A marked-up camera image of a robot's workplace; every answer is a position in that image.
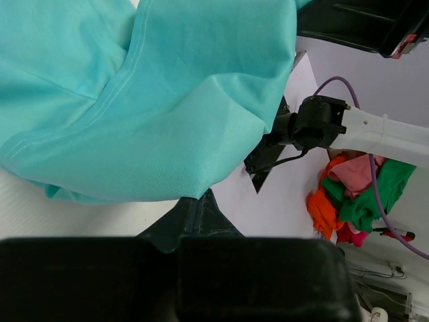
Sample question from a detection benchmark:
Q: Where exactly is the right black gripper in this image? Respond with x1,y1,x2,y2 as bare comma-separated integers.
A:
297,0,428,59

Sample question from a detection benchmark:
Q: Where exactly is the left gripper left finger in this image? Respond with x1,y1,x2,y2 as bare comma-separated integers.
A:
1,198,194,321

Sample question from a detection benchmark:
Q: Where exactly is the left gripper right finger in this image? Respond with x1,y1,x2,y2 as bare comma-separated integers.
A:
176,188,363,322

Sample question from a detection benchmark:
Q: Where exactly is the teal t shirt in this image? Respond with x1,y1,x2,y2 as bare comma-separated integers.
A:
1,1,304,205

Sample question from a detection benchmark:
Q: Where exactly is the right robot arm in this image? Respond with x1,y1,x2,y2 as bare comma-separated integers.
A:
265,1,428,168

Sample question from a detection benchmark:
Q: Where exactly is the orange garment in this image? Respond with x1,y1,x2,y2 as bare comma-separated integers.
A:
306,154,347,240

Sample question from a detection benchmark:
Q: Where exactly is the magenta garment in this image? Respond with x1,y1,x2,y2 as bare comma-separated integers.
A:
336,222,369,248

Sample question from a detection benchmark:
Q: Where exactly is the pink garment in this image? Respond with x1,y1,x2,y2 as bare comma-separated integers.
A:
328,154,372,199

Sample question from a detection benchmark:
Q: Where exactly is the green garment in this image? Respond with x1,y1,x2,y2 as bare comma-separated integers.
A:
322,160,416,233

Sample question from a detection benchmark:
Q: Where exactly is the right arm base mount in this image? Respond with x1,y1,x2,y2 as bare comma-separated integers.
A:
244,97,310,193

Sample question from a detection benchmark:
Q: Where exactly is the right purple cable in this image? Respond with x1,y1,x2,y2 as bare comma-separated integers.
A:
314,76,429,260

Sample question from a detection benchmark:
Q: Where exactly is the red handled tool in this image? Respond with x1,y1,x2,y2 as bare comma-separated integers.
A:
373,227,416,242

